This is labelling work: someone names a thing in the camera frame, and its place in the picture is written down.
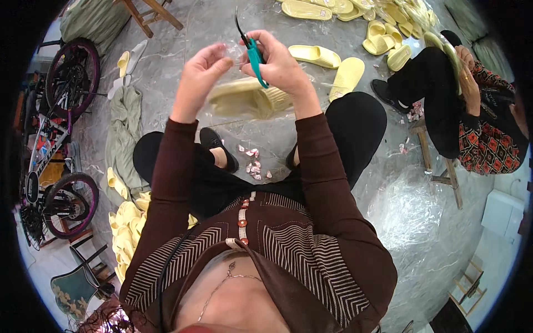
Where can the person's right hand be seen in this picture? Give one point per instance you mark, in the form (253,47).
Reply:
(283,66)

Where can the person's left hand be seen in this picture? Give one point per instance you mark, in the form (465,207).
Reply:
(195,79)

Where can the clear plastic bag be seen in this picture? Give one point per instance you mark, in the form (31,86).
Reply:
(234,53)

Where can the bagged yellow slipper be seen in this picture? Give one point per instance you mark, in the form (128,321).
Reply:
(266,104)
(233,88)

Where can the heap of yellow slippers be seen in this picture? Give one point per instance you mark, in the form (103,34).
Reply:
(127,233)
(306,9)

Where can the white slipper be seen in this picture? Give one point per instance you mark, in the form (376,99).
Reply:
(137,56)
(117,86)

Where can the green cloth sack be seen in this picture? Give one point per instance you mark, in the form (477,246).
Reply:
(125,125)

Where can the person's legs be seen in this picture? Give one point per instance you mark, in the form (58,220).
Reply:
(354,125)

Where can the scattered pink paper scraps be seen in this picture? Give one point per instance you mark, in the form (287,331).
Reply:
(253,166)
(414,111)

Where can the filled green sack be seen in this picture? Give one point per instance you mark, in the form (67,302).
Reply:
(93,21)

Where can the white and purple bicycle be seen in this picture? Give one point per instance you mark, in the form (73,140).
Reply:
(62,137)

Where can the low wooden stool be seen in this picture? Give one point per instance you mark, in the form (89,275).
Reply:
(424,145)

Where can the person's body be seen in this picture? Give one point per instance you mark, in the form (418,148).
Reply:
(291,258)

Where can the filled green sacks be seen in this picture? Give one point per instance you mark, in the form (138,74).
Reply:
(483,41)

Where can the large clear plastic sheet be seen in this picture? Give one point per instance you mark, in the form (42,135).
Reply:
(416,233)

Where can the chair with teal cushion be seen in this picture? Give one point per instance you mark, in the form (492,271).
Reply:
(75,287)

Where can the white box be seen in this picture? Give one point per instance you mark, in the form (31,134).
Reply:
(501,214)

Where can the small wooden stool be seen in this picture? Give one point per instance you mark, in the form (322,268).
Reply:
(468,287)

